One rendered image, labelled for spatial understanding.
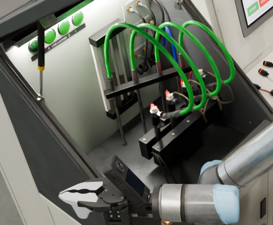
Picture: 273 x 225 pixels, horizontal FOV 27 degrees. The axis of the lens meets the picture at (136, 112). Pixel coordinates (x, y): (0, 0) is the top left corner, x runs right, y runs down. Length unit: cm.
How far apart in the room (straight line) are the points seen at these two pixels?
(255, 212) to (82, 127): 73
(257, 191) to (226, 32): 60
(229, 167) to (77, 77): 88
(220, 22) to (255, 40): 22
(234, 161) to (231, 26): 95
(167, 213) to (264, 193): 113
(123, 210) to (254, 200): 109
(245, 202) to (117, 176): 107
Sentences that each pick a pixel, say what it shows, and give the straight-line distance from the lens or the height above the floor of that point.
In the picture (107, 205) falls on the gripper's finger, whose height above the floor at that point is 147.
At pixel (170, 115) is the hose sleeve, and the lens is 178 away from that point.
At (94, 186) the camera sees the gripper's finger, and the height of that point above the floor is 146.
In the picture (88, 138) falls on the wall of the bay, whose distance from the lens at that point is 211.
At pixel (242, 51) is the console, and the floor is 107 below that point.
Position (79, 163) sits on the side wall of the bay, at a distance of 165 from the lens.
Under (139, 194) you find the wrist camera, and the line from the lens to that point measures 111.
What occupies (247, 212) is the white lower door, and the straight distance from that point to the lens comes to 215.
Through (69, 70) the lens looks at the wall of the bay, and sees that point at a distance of 191.
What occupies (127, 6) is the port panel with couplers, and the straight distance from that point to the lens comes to 201.
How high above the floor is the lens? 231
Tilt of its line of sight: 40 degrees down
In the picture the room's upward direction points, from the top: 11 degrees counter-clockwise
